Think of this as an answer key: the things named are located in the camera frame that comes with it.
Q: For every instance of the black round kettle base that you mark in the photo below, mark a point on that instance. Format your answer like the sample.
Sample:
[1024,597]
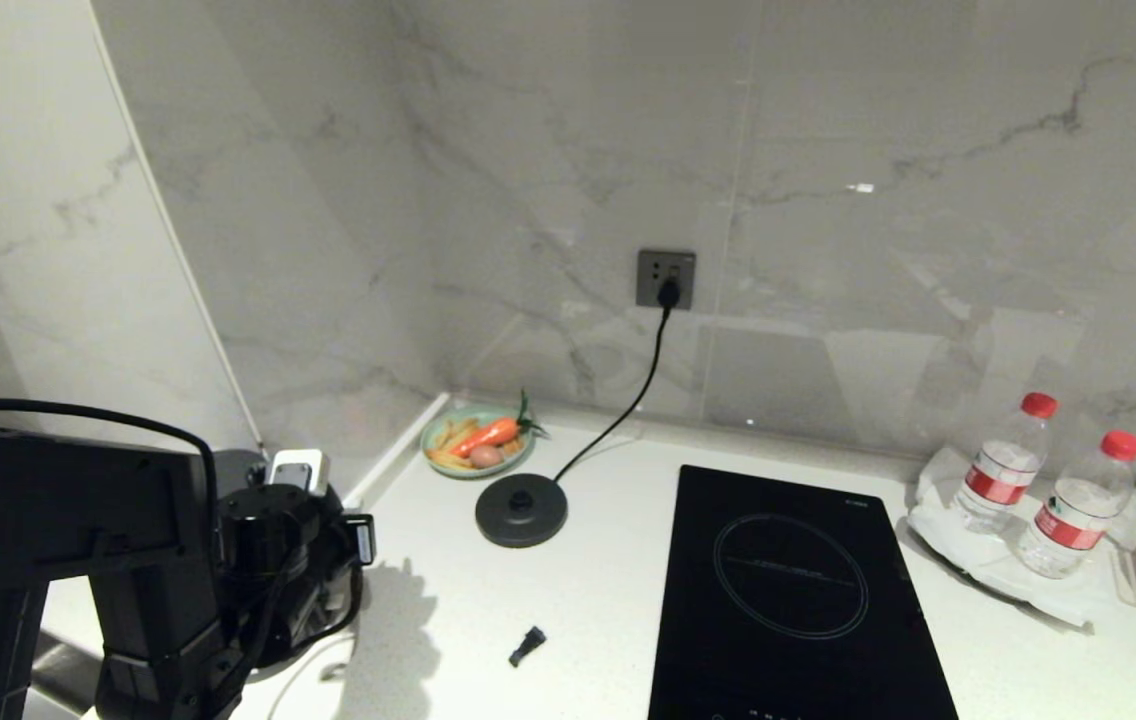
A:
[521,510]

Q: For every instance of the black induction cooktop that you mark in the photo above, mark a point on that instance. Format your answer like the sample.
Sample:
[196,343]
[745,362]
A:
[788,620]

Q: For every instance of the clear water bottle red cap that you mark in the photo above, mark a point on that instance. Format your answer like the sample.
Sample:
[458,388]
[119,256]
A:
[1003,470]
[1078,510]

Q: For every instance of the black power plug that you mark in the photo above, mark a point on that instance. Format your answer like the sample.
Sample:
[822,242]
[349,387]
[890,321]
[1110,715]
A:
[668,293]

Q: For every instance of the small black plastic piece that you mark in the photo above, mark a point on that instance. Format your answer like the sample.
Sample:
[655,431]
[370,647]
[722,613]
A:
[527,646]

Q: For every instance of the toy carrot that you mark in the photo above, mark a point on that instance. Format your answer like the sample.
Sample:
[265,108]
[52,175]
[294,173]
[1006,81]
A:
[490,434]

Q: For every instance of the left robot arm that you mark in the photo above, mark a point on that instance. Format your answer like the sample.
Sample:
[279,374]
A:
[48,500]

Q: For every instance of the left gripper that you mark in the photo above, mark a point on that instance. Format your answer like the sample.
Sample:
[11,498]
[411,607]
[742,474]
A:
[340,540]

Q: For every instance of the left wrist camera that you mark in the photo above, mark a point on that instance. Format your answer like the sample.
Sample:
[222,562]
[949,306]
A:
[296,468]

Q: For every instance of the brown toy egg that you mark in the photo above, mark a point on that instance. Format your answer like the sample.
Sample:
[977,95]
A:
[485,456]

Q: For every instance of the grey wall socket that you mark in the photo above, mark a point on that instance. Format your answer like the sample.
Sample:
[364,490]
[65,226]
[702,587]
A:
[652,272]

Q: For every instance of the toy french fries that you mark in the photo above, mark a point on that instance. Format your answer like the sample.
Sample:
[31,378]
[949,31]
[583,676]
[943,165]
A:
[446,440]

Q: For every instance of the green plate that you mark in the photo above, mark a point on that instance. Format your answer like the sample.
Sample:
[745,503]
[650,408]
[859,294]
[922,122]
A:
[468,472]

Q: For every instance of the white tray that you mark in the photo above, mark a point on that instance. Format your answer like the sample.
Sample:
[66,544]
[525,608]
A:
[968,560]

